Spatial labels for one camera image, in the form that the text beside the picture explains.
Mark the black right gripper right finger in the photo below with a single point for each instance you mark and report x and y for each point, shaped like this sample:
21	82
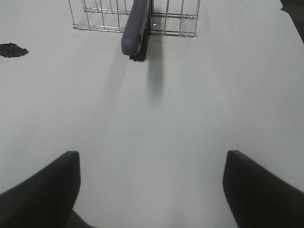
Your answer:
259	199

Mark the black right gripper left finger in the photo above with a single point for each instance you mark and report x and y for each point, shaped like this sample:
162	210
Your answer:
46	199

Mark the pile of coffee beans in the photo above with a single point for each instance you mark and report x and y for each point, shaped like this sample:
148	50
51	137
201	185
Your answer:
12	50

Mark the chrome wire rack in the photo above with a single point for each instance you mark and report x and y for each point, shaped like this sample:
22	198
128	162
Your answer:
168	17

